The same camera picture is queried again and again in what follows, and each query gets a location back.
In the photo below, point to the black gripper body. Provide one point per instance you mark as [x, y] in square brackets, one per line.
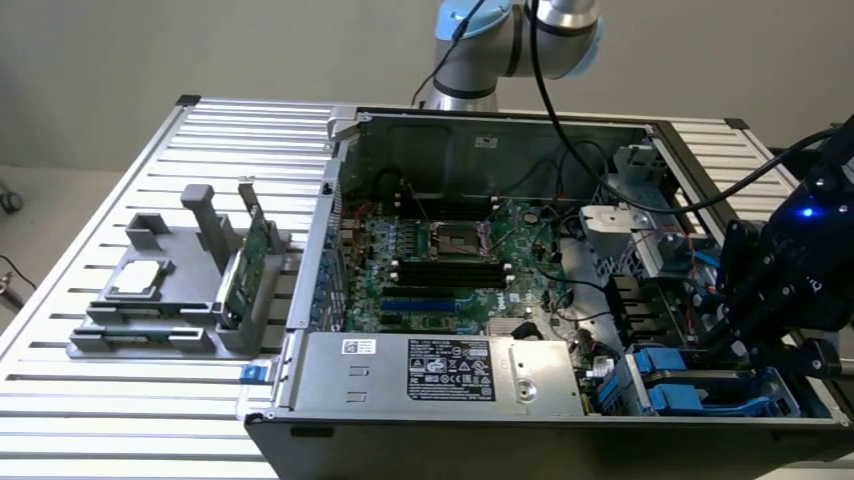
[810, 260]

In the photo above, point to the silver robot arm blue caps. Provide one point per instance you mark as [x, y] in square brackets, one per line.
[467, 60]

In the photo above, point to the blue disk bay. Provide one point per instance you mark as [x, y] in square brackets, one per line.
[667, 395]

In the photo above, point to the black slotted drive holder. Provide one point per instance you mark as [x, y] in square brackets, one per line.
[634, 305]

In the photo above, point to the silver drive cage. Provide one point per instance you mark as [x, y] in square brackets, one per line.
[614, 225]

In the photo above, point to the black table corner cap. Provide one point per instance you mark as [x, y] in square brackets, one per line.
[737, 123]
[188, 100]

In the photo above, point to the green motherboard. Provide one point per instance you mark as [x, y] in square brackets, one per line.
[534, 250]

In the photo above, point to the coin cell battery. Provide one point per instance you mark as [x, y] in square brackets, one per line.
[531, 217]

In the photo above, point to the silver chipset heatsink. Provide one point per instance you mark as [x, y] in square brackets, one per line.
[510, 327]

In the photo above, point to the CPU socket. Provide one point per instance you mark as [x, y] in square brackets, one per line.
[461, 241]

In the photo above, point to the black RAM slot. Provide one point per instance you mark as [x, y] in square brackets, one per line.
[454, 277]
[454, 283]
[454, 263]
[454, 270]

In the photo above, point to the black power supply label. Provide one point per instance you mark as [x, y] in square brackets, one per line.
[450, 370]

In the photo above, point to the black expansion slot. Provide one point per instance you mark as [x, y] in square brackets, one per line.
[417, 293]

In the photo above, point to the blue expansion slot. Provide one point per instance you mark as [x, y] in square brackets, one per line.
[417, 305]

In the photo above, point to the white barcode sticker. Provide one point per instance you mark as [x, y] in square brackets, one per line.
[359, 346]

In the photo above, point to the silver power supply box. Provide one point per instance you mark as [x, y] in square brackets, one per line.
[374, 390]

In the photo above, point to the black open PC case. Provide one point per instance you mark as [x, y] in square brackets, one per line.
[401, 450]

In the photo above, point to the green graphics card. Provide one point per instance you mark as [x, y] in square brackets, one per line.
[250, 265]

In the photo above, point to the blue case latch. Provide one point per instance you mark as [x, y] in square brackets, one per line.
[254, 374]

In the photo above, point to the grey parts rack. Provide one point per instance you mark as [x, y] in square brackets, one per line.
[190, 237]

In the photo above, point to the green RAM stick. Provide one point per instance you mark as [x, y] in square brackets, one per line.
[134, 336]
[147, 312]

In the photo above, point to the silver CPU chip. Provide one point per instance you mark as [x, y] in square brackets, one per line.
[136, 277]

